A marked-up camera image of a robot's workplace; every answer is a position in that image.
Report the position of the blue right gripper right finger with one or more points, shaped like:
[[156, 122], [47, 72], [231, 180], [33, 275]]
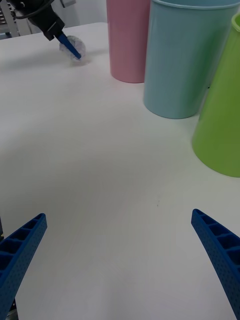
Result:
[[222, 255]]

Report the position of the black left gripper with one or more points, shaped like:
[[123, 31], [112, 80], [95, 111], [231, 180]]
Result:
[[50, 23]]

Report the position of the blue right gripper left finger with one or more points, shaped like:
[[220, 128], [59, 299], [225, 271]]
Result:
[[17, 262]]

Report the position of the white paper ball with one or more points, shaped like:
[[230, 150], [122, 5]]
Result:
[[80, 45]]

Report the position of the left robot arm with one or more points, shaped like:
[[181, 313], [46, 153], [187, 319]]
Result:
[[27, 6]]

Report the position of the pink plastic bin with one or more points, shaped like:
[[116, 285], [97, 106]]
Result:
[[127, 42]]

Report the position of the pale blue plastic bin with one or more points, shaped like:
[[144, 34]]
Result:
[[180, 62]]

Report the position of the green plastic bin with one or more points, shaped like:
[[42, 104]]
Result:
[[222, 112]]

